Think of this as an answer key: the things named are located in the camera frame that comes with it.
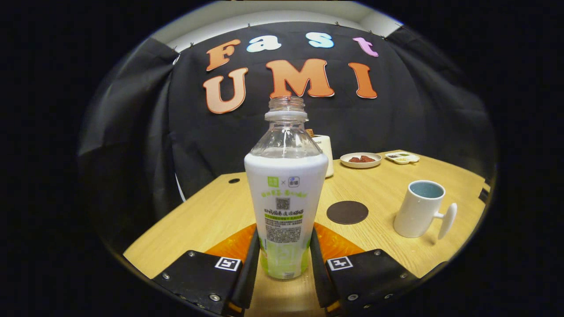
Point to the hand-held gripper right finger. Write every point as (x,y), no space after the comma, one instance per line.
(318,281)

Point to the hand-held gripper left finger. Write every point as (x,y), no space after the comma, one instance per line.
(252,273)

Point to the dark brown round coaster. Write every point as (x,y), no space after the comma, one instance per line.
(347,212)

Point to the white label juice bottle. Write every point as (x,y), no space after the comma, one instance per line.
(286,185)

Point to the white cup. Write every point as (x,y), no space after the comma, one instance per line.
(416,215)

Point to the wooden table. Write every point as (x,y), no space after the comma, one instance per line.
(207,220)

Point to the white round plate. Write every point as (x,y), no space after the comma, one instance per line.
(359,164)

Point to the cream toaster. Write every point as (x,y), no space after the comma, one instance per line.
(327,152)

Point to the red-brown food pieces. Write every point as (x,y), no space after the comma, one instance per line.
(362,159)

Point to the white divided condiment dish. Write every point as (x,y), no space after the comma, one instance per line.
(402,157)

